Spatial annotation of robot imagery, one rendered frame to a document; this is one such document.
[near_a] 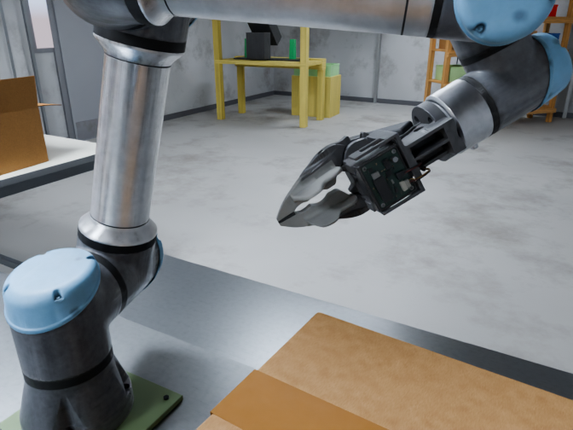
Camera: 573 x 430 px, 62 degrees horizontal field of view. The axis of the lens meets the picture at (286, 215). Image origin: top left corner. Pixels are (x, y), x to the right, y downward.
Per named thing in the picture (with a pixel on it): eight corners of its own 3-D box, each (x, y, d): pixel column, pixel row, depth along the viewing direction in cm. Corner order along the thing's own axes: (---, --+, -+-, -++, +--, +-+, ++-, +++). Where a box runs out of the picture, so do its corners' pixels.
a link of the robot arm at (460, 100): (442, 80, 57) (467, 140, 59) (409, 100, 57) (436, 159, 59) (477, 78, 50) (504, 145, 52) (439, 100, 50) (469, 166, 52)
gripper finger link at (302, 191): (270, 208, 50) (345, 163, 50) (263, 197, 55) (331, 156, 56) (285, 232, 51) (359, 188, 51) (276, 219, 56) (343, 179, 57)
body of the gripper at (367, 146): (347, 159, 48) (448, 98, 48) (326, 150, 56) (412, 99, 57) (379, 221, 50) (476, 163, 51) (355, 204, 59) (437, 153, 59)
